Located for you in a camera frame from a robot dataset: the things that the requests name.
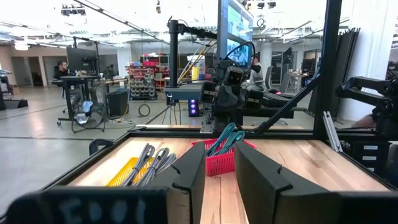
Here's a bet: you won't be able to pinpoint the large wall display screen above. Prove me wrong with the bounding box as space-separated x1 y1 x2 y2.
216 0 254 68

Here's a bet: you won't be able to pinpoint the black bin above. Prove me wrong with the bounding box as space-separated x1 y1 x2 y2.
106 88 130 119

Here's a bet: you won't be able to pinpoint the parts shelf with red bins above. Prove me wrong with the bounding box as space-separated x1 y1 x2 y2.
125 60 170 101

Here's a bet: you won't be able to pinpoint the black vertical frame post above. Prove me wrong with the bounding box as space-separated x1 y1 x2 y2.
313 0 343 139

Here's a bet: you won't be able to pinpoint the grey office chair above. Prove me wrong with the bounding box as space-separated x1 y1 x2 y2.
279 72 294 94

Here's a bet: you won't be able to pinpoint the black diagonal frame strut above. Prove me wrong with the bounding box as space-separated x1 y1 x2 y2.
254 74 322 135

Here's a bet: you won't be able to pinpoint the black standing desk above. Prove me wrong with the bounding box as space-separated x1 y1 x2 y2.
50 75 101 126

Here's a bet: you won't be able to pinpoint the black clamp handle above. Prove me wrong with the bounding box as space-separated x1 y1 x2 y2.
88 138 116 157

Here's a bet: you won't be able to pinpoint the black floor box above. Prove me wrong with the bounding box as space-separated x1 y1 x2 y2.
0 98 29 111

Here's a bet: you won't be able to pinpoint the yellow plastic basket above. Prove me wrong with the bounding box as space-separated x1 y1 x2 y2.
106 156 156 188

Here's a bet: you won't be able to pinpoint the teal braided USB cable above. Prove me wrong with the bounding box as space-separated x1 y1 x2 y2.
205 121 247 157

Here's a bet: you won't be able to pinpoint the black desk monitor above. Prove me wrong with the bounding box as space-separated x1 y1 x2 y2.
65 46 98 74

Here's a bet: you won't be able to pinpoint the black workbench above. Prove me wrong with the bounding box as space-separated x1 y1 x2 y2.
262 91 308 119

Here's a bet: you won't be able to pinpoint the coiled black floor cable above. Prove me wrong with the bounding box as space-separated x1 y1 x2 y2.
137 103 151 118

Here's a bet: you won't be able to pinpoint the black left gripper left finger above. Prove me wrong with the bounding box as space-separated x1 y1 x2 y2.
147 141 207 224

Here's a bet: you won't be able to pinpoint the orange-red plastic basket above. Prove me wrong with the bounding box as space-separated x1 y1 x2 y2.
190 138 257 177

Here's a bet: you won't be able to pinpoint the stacked black panels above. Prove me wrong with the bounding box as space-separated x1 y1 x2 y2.
307 27 361 116

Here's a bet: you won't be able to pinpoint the person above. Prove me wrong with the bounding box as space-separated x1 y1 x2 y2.
53 60 76 81
248 55 265 91

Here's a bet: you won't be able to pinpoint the silver aluminium extrusion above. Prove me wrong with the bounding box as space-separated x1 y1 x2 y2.
322 110 344 153

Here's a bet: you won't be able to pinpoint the computer tower with purple lights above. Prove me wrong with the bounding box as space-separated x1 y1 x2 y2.
187 98 200 118

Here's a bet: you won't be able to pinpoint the silver arm base mount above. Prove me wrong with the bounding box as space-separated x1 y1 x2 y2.
199 113 216 134

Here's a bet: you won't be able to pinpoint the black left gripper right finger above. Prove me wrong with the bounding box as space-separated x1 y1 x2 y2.
234 141 340 224

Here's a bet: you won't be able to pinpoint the black drawer cabinet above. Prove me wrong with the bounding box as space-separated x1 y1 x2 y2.
341 136 393 175

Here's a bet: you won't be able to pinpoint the black camera pole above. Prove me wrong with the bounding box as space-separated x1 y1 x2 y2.
167 19 218 88

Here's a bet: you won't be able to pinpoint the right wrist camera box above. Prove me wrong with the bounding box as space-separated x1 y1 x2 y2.
223 66 245 95

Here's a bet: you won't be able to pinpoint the black floor fan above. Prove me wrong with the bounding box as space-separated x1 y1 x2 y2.
70 99 107 134

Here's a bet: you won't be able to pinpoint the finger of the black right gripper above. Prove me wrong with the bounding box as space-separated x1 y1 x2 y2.
228 85 240 108
217 85 229 108

